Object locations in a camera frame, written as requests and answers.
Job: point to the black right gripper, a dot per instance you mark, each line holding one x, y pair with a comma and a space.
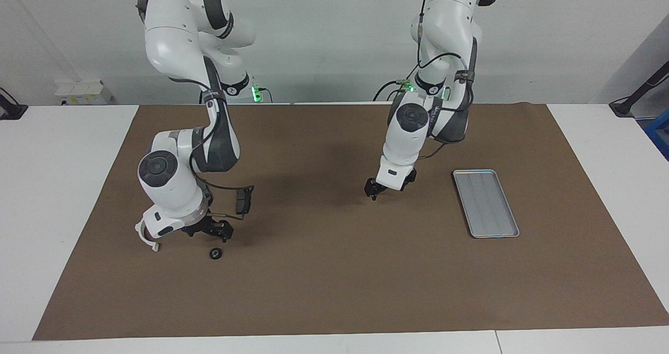
209, 223

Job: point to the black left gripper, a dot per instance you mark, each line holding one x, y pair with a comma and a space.
408, 179

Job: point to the large black bearing gear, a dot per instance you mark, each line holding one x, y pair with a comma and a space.
215, 253

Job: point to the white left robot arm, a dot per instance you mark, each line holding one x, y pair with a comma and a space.
444, 9

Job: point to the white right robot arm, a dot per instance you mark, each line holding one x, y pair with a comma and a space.
172, 35

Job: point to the silver metal tray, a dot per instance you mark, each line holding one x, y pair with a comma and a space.
486, 205

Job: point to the short dark brake pad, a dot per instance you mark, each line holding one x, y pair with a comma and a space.
243, 202

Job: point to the brown table mat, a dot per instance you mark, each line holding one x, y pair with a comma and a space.
334, 281

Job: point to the blue crate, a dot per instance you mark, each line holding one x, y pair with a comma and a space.
659, 134

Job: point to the white semicircular bracket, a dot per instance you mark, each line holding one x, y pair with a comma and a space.
143, 236

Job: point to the white wall box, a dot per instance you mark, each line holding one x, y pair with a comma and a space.
83, 92

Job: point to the black clamp mount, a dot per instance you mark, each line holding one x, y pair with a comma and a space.
10, 108

